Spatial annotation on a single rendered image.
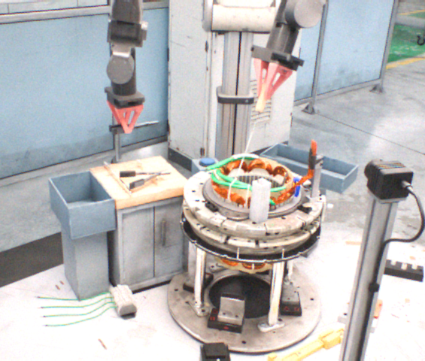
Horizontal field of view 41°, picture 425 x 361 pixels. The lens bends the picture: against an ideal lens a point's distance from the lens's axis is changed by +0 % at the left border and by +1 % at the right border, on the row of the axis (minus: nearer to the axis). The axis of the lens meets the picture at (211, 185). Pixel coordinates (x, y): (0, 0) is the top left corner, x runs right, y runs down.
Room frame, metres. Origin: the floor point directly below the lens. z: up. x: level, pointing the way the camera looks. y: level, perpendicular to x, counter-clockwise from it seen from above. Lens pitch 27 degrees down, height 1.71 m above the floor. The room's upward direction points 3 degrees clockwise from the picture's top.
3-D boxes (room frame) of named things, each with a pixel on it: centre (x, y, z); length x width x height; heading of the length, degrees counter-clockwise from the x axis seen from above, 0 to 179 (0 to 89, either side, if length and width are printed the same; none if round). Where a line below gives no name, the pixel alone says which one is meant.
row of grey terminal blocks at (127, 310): (1.12, 0.20, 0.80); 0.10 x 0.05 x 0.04; 26
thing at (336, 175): (1.44, -0.26, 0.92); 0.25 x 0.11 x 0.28; 58
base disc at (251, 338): (1.17, -0.10, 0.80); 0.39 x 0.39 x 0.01
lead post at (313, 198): (1.14, -0.23, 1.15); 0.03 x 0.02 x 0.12; 118
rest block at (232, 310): (1.05, -0.06, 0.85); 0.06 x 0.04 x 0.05; 78
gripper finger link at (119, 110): (1.30, 0.22, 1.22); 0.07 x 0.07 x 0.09; 32
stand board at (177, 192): (1.28, 0.18, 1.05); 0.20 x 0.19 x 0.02; 121
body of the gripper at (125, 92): (1.30, 0.22, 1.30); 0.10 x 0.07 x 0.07; 32
